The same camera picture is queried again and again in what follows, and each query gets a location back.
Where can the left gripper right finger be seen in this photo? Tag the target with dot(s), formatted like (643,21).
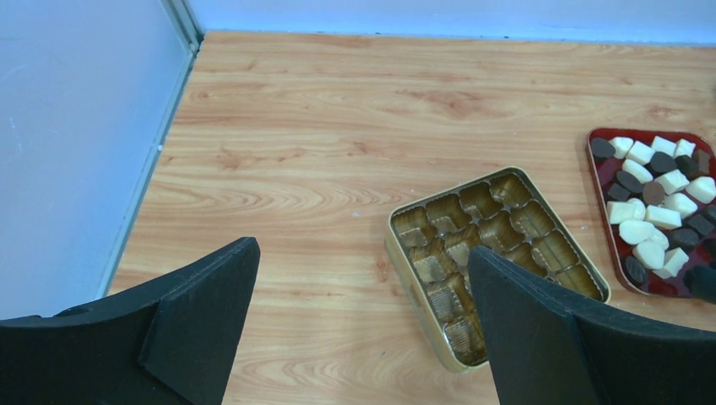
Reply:
(547,344)

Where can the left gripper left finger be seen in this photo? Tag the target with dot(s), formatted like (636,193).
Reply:
(171,340)

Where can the gold chocolate tin box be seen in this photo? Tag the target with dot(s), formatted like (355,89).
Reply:
(431,243)

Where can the metal tongs black tips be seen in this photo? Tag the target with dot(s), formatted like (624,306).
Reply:
(700,282)

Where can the red chocolate tray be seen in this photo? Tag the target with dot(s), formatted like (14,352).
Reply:
(657,199)

